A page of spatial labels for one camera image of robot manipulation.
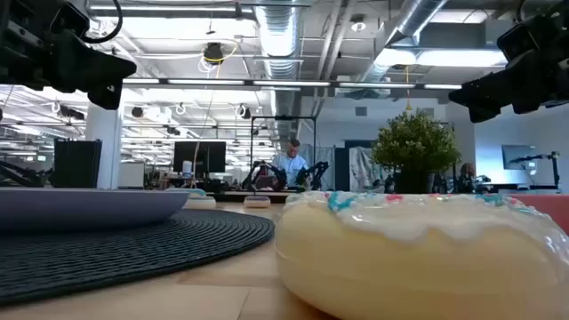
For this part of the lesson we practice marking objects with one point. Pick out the black ceiling device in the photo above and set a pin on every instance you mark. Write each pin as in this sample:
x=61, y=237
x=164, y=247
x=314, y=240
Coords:
x=213, y=52

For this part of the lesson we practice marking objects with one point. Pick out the dark round woven placemat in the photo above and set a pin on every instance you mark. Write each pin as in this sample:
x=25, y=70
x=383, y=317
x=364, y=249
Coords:
x=133, y=253

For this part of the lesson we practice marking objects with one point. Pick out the small pale lilac donut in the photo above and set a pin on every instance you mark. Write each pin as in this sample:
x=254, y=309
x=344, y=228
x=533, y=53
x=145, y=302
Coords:
x=257, y=202

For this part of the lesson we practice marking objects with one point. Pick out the large blue iced donut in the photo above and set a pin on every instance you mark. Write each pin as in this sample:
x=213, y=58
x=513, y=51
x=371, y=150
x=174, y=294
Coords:
x=202, y=202

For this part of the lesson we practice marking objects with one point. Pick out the black upright panel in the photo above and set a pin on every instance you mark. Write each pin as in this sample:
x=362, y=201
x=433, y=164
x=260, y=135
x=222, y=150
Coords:
x=75, y=162

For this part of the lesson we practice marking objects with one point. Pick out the silver ventilation duct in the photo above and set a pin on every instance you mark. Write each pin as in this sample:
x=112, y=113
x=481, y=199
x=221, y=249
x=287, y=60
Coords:
x=413, y=18
x=278, y=35

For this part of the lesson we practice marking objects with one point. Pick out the black aluminium table frame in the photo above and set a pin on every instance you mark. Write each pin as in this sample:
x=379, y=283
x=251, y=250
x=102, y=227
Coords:
x=231, y=197

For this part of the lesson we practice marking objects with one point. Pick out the black background robot arm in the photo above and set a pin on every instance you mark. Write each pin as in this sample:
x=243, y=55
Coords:
x=266, y=175
x=22, y=175
x=315, y=173

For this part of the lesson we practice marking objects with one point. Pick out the potted green plant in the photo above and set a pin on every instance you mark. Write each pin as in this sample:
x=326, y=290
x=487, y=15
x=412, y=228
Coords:
x=413, y=142

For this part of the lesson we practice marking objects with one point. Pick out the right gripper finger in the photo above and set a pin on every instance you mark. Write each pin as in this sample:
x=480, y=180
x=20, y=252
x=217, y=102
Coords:
x=482, y=113
x=489, y=89

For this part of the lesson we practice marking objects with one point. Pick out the white bottle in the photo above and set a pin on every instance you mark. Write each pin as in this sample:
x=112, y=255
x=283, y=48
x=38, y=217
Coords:
x=187, y=169

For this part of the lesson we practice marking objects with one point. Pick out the long ceiling light strip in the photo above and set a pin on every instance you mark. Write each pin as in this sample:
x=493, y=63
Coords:
x=289, y=83

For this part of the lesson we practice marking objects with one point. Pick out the white hanging cloth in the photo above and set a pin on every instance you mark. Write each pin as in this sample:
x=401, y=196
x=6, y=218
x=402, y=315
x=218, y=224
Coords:
x=362, y=166

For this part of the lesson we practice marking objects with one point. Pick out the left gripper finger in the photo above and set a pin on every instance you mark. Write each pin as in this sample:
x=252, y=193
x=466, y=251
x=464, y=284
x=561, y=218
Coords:
x=106, y=97
x=98, y=66

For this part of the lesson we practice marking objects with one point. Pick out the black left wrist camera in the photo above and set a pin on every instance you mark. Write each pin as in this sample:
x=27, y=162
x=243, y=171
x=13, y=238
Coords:
x=70, y=20

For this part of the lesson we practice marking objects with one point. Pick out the person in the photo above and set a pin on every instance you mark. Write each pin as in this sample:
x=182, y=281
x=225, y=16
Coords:
x=467, y=173
x=290, y=166

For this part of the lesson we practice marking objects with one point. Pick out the black background frame stand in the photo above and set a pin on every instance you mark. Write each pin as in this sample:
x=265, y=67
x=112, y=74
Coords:
x=284, y=117

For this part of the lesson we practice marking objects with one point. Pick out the large white iced donut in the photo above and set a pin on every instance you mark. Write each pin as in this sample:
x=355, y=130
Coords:
x=400, y=266

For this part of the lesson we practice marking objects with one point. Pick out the black computer monitor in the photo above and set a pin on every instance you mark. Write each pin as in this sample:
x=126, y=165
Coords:
x=200, y=155

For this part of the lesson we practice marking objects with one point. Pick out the lavender plate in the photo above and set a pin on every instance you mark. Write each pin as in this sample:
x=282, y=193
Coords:
x=89, y=206

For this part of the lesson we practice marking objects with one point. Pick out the wall mounted screen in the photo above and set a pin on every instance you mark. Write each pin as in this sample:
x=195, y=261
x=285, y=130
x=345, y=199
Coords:
x=518, y=156

